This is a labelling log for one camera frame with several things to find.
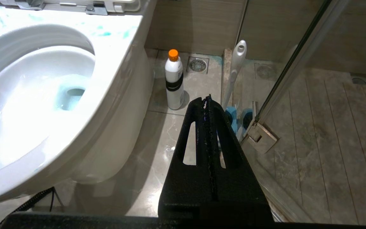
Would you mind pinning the blue toilet brush holder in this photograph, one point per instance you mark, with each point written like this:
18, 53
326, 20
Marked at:
233, 119

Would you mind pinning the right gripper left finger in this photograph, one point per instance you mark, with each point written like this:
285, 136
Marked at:
187, 187

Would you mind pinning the metal door hinge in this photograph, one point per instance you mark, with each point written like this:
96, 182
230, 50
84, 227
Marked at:
260, 135

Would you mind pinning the white toilet seat lid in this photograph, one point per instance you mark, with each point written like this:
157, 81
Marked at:
75, 4

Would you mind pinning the shower floor drain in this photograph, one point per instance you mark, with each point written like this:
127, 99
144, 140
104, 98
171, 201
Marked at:
362, 79

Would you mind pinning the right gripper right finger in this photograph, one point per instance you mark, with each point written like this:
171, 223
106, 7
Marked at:
240, 187

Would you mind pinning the white cleaner bottle orange cap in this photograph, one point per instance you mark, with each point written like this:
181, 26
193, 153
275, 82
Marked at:
174, 81

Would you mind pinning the glass shower door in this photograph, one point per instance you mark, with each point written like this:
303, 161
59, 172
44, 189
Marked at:
313, 105

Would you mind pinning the white toilet bowl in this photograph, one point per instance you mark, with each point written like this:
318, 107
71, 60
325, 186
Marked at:
52, 105

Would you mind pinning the square metal floor drain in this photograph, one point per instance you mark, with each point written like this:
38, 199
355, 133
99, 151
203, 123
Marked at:
198, 65

